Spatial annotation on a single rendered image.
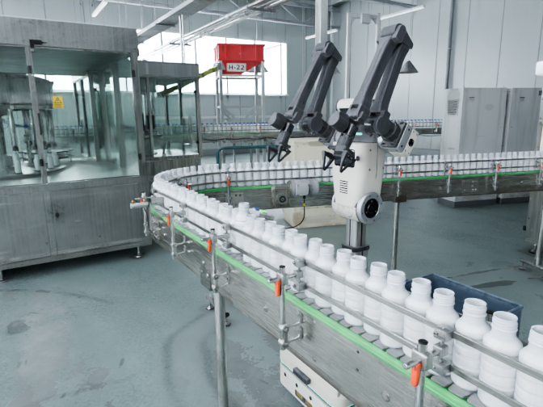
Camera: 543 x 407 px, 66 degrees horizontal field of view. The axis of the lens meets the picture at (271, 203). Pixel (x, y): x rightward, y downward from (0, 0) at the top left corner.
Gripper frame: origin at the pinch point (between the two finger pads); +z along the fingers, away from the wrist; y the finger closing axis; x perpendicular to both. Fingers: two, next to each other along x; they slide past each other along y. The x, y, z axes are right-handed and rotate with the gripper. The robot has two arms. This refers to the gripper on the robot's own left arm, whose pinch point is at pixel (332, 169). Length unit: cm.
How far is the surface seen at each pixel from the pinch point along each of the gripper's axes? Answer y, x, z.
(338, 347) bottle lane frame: 54, -23, 55
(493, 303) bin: 62, 28, 26
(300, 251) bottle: 34, -28, 37
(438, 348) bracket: 82, -31, 45
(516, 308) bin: 70, 24, 26
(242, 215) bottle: -1.6, -28.6, 32.8
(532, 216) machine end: -74, 351, -114
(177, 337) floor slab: -135, 51, 118
